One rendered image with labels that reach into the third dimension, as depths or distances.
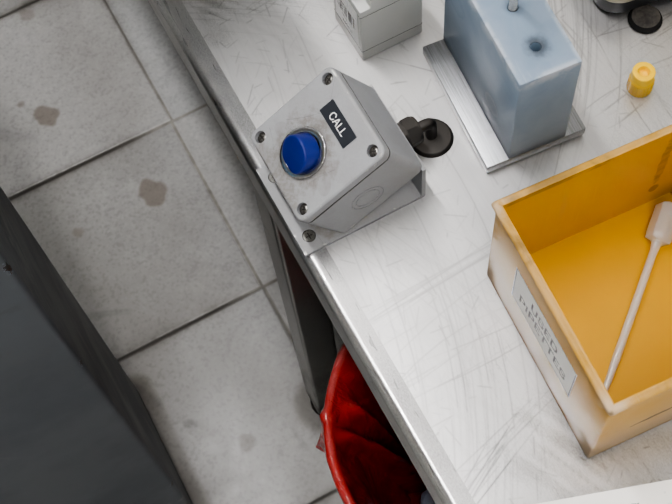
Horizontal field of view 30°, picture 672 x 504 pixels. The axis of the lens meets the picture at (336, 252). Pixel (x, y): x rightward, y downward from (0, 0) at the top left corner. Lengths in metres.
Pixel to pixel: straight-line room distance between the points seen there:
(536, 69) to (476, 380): 0.19
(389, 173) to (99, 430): 0.54
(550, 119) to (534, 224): 0.08
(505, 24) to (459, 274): 0.16
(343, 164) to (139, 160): 1.13
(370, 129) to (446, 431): 0.18
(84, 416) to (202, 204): 0.69
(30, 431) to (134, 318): 0.63
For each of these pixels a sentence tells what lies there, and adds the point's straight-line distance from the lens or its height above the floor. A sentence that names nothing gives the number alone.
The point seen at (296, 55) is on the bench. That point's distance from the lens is 0.86.
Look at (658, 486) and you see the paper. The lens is 0.74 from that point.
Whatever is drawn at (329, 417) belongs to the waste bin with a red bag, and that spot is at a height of 0.44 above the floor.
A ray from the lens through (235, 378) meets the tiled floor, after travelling 1.70.
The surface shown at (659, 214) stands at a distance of 0.79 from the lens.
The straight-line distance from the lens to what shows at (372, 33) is 0.84.
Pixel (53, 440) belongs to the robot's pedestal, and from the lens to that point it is 1.18.
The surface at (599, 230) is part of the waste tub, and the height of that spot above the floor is 0.88.
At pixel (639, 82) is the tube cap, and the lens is 0.84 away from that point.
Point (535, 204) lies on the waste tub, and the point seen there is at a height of 0.96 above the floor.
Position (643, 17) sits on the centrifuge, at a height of 0.88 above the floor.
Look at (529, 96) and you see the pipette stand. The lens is 0.75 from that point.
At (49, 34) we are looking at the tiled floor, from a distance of 2.00.
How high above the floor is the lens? 1.60
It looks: 66 degrees down
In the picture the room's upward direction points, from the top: 8 degrees counter-clockwise
